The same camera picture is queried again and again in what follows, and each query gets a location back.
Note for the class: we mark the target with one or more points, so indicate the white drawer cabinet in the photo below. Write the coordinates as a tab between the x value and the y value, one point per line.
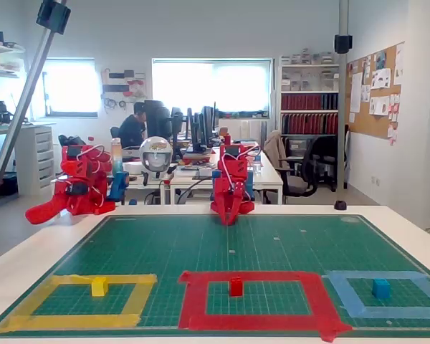
43	157

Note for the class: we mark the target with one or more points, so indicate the wall shelf with boxes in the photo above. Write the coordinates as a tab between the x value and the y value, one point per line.
3	48

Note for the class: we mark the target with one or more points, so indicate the silver metal pole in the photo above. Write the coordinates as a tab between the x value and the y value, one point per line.
343	107

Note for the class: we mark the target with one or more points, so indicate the yellow tape square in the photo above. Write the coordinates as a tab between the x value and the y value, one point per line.
75	320

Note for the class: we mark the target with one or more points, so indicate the red upright printed part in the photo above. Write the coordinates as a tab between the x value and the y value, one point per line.
228	139

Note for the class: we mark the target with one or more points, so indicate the wide bright window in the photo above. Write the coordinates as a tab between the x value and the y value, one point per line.
211	86

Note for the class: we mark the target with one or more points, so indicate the red tape square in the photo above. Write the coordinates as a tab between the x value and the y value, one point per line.
254	320

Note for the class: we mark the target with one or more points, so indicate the yellow toy brick cube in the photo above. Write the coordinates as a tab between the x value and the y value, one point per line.
99	287

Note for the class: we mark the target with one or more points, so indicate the black office chair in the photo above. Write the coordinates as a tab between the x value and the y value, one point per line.
301	182
324	150

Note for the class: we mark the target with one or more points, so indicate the beige jacket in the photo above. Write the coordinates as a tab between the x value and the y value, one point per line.
274	147

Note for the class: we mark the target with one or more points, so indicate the white helmet with visor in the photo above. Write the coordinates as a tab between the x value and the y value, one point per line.
157	157

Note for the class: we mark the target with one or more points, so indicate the black pole clamp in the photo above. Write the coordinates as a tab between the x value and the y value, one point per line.
53	16
343	43

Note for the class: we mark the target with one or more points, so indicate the narrow bright window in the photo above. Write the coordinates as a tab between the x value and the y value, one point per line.
75	86

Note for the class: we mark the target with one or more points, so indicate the clear storage box stack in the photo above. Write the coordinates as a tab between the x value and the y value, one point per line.
311	57

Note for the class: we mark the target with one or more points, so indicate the red toy brick cube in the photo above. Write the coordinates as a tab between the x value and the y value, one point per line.
235	287

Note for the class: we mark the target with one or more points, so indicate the red robot arm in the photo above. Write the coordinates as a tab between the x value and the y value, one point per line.
225	168

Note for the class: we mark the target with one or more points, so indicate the white wall socket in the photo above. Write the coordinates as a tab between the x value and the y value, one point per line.
375	181

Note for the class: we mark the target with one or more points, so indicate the wall tool rack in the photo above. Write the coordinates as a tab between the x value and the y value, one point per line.
111	87

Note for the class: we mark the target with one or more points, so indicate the black computer monitor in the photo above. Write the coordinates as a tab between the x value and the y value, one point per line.
209	122
177	122
197	129
157	120

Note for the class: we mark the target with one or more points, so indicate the blue toy brick cube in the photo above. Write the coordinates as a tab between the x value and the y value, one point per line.
381	289

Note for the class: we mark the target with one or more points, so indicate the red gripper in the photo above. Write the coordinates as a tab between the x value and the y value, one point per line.
225	189

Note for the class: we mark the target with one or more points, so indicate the white pinned drawing sheet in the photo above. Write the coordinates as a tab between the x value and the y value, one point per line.
381	79
379	105

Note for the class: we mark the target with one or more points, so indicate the tall white pinned paper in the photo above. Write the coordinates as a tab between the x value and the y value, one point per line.
356	93

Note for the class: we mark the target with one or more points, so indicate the seated person in dark shirt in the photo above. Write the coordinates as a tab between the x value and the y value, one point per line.
130	130

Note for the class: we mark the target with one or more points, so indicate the white shelf with red binders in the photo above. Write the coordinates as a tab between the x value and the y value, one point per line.
308	102

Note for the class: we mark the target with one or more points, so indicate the narrow white pinned paper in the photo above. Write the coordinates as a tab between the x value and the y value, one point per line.
398	64

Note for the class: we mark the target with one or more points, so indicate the colourful drink bottle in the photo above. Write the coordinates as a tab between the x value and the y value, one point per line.
117	157

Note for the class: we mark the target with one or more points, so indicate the blue tape square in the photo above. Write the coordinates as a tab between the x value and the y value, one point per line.
380	311

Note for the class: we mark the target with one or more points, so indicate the green cutting mat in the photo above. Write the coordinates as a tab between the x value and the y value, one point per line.
236	247

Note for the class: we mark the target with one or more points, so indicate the black round knob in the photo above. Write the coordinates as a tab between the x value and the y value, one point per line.
340	205

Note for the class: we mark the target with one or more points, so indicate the cork pin board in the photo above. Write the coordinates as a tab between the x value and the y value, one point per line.
365	122

